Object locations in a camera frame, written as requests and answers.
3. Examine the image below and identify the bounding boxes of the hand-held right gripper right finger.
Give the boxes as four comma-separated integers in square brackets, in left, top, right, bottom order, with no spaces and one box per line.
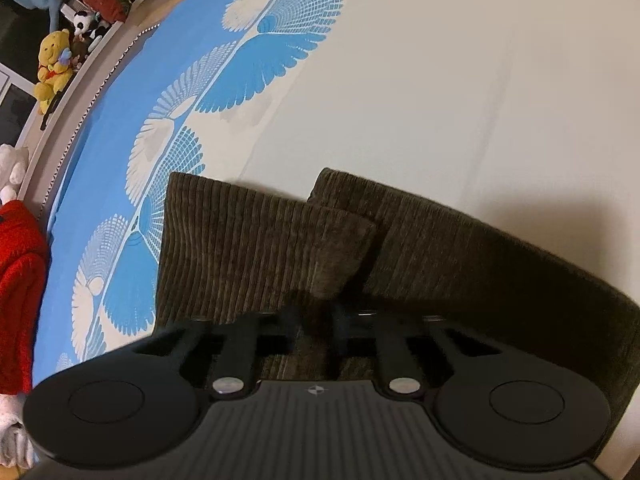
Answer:
[330,302,503,403]

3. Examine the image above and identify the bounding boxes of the white folded blanket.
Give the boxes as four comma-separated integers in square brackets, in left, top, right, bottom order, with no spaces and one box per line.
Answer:
[0,392,38,468]

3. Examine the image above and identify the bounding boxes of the window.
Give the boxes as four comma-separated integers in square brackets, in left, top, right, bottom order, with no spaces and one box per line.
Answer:
[0,62,39,148]

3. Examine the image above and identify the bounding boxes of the yellow bear plush toy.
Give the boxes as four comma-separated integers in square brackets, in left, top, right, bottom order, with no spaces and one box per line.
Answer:
[34,30,76,116]

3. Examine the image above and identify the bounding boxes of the grey windowsill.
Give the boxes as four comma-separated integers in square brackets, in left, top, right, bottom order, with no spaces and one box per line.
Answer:
[15,0,158,221]

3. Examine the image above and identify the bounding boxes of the panda plush toy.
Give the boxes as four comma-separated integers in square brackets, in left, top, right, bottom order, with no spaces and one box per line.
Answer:
[70,9,113,44]

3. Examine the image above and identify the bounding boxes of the white plush toy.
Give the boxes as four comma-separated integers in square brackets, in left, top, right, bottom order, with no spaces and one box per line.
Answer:
[0,144,30,202]

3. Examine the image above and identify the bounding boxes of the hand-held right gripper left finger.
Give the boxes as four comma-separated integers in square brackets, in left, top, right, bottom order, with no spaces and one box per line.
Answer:
[134,304,304,402]

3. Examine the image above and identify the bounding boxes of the red folded blanket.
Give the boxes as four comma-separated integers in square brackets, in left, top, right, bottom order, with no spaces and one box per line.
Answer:
[0,199,50,396]

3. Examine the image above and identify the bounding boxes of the dark olive corduroy pants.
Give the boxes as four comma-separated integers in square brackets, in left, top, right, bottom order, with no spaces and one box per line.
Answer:
[154,167,640,411]

